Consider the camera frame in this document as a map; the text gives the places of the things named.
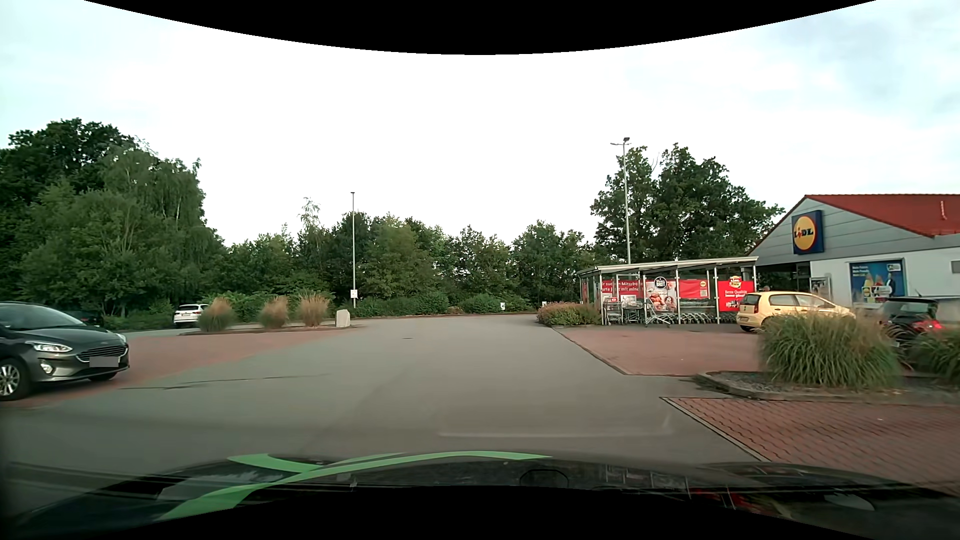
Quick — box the low green hedge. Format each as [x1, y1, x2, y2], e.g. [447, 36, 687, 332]
[352, 291, 535, 318]

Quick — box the low flowering shrub bed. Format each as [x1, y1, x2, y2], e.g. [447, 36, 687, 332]
[535, 301, 603, 327]

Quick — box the grey asphalt road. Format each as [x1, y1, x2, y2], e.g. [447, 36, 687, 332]
[0, 313, 759, 519]

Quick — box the dry ornamental grass bush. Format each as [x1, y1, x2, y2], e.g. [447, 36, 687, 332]
[196, 296, 238, 333]
[295, 291, 332, 328]
[257, 294, 292, 330]

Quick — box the trolley shelter with red posters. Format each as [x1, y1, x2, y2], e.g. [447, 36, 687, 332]
[576, 256, 760, 327]

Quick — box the car's own bonnet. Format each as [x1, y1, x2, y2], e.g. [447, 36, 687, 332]
[7, 450, 955, 540]

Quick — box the large green tree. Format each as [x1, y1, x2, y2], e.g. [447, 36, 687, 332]
[589, 142, 786, 265]

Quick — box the wood of green trees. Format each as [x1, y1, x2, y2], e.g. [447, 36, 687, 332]
[0, 117, 601, 331]

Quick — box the kerbed gravel planting island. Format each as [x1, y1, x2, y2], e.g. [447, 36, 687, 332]
[694, 369, 960, 408]

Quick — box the yellow car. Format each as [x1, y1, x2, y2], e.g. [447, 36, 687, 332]
[735, 291, 856, 333]

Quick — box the red brick parking area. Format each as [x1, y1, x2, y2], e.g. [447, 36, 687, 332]
[0, 327, 354, 412]
[553, 322, 960, 496]

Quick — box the green ornamental grass bush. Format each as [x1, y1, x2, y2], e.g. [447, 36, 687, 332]
[757, 310, 903, 391]
[907, 328, 960, 387]

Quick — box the supermarket building with red roof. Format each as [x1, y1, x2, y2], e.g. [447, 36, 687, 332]
[747, 193, 960, 324]

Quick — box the black car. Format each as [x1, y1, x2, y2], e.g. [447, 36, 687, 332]
[877, 297, 945, 348]

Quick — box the dark grey car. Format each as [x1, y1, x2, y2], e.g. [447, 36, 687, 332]
[0, 301, 131, 402]

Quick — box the lamp post with small sign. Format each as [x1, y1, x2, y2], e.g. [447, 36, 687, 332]
[348, 191, 359, 309]

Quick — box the tall double lamp post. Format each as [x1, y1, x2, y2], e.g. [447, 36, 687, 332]
[609, 137, 633, 265]

